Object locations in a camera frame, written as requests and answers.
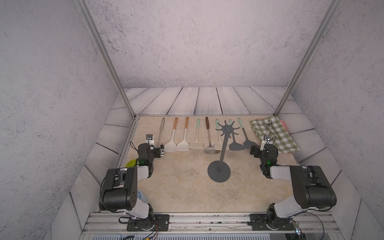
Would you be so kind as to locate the left frame post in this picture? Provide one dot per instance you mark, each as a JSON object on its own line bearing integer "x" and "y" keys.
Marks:
{"x": 87, "y": 17}

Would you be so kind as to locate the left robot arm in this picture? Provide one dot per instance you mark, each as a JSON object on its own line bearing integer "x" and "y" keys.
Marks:
{"x": 119, "y": 193}

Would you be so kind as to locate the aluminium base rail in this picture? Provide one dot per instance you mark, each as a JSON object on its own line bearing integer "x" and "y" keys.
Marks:
{"x": 213, "y": 226}

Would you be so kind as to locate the green checkered cloth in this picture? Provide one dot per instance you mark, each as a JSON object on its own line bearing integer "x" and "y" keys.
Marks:
{"x": 282, "y": 140}

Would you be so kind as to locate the frame post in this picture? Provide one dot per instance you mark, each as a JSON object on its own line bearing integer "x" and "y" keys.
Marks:
{"x": 87, "y": 17}
{"x": 316, "y": 39}

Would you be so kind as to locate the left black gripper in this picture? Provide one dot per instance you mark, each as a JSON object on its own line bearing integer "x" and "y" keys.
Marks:
{"x": 156, "y": 151}

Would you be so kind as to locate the right frame post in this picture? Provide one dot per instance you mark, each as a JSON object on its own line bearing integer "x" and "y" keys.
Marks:
{"x": 316, "y": 39}

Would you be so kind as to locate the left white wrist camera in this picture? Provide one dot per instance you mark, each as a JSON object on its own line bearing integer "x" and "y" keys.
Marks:
{"x": 150, "y": 141}

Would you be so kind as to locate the green plastic bowl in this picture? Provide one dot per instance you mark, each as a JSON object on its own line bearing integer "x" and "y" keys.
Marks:
{"x": 131, "y": 163}

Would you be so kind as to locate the grey spatula mint handle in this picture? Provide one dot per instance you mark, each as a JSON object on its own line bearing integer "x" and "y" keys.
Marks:
{"x": 247, "y": 143}

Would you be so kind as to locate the grey ladle brown handle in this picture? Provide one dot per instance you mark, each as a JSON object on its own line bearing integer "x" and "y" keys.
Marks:
{"x": 210, "y": 150}

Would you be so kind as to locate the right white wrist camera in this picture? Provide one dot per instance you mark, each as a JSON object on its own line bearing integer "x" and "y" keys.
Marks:
{"x": 266, "y": 140}

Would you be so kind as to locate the cream turner wooden handle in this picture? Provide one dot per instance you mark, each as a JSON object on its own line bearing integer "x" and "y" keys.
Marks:
{"x": 183, "y": 146}

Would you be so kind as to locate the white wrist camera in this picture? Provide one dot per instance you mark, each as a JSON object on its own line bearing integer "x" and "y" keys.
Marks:
{"x": 150, "y": 141}
{"x": 266, "y": 140}

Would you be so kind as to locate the grey spoon mint handle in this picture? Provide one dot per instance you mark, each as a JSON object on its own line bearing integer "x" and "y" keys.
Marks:
{"x": 234, "y": 146}

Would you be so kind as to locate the cream spatula mint handle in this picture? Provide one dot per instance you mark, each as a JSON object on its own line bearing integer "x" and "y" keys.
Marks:
{"x": 219, "y": 144}
{"x": 196, "y": 144}

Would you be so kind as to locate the light blue cup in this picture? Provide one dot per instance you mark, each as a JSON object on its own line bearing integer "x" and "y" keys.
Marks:
{"x": 142, "y": 197}

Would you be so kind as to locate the metal spoon on cloth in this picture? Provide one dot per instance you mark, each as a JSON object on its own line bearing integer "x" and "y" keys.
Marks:
{"x": 268, "y": 126}

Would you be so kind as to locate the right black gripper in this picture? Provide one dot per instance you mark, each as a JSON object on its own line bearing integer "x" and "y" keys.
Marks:
{"x": 257, "y": 151}

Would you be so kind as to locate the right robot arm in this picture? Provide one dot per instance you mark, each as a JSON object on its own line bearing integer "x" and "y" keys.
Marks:
{"x": 311, "y": 188}

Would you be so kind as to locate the grey utensil rack stand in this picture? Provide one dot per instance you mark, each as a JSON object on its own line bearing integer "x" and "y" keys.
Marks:
{"x": 219, "y": 171}

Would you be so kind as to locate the pink board under cloth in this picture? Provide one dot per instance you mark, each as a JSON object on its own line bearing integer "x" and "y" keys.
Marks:
{"x": 285, "y": 126}

